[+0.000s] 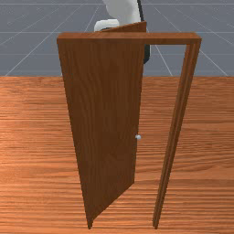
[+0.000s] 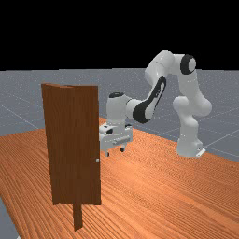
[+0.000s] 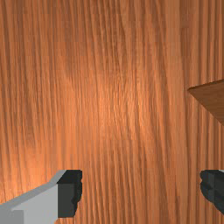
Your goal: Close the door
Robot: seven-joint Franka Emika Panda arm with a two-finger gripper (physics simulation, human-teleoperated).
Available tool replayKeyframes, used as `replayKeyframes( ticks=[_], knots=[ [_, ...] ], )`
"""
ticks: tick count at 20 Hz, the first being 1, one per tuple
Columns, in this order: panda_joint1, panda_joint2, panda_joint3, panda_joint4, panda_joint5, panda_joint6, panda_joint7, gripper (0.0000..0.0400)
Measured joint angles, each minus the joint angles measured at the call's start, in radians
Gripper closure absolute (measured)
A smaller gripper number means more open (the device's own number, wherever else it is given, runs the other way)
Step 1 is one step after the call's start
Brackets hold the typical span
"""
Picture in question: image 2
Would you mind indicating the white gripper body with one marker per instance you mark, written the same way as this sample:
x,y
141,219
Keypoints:
x,y
115,135

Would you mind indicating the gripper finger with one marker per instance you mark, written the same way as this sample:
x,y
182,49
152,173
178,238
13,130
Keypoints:
x,y
107,153
122,148

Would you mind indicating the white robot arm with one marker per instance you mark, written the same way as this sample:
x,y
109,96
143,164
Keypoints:
x,y
189,93

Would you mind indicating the brown door leaf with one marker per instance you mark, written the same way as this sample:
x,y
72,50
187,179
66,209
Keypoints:
x,y
88,140

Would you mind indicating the brown door frame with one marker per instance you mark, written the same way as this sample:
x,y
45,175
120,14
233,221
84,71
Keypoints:
x,y
59,140

